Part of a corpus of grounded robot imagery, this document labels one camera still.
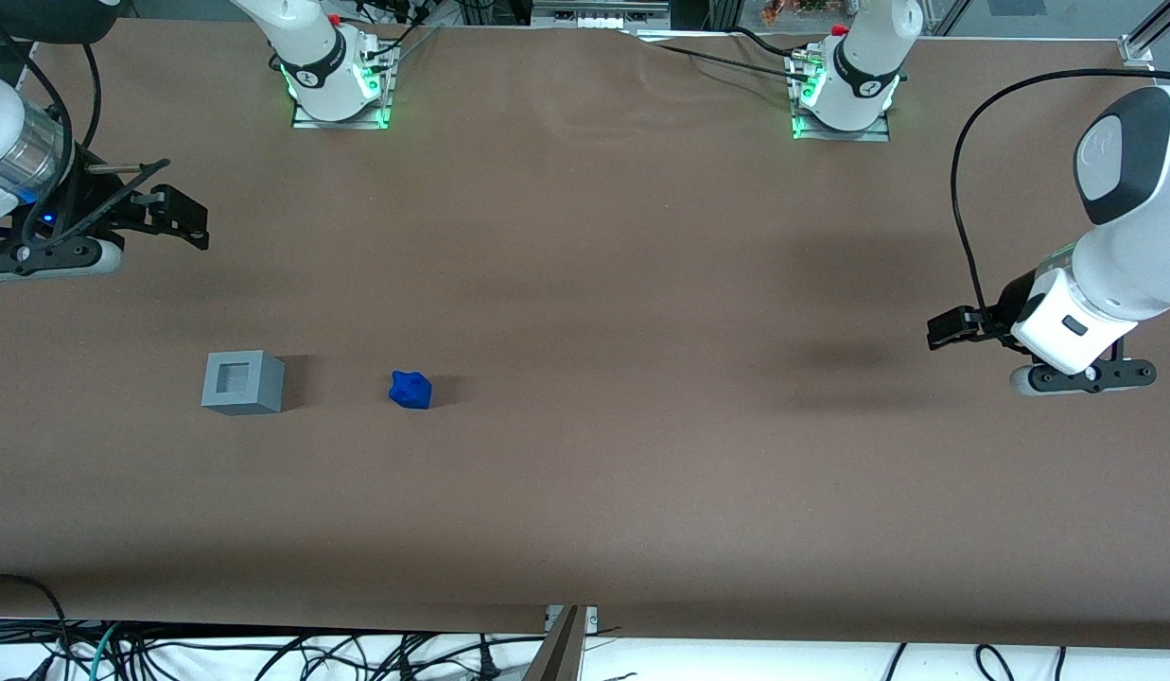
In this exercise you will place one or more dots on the brown table cover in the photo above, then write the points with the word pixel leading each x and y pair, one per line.
pixel 641 378

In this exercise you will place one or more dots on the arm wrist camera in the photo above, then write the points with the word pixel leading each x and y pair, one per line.
pixel 74 259
pixel 1067 378

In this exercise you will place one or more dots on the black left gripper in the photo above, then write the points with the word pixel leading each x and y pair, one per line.
pixel 1008 307

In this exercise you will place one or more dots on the gray metal mount post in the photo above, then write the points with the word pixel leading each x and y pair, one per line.
pixel 561 654

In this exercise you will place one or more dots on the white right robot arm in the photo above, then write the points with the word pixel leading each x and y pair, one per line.
pixel 305 43

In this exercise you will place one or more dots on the aluminium frame strut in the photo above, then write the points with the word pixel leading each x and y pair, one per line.
pixel 1166 19

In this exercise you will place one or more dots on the silver metal frame bar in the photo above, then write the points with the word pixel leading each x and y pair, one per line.
pixel 599 13

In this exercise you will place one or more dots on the gray square base block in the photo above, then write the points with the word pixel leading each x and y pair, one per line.
pixel 263 390

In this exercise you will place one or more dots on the aluminium corner bracket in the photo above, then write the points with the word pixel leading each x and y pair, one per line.
pixel 1135 49

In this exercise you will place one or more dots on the blue plastic part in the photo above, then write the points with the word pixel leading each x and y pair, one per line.
pixel 410 390

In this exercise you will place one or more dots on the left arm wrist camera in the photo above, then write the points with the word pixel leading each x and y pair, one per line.
pixel 1067 378

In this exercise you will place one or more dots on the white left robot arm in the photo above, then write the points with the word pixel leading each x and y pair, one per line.
pixel 1133 236

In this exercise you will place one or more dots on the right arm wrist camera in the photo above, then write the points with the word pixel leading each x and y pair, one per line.
pixel 74 259

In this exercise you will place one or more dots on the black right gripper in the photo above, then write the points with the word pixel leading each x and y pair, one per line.
pixel 85 200

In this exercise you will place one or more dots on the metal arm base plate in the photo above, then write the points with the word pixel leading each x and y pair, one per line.
pixel 849 136
pixel 343 123

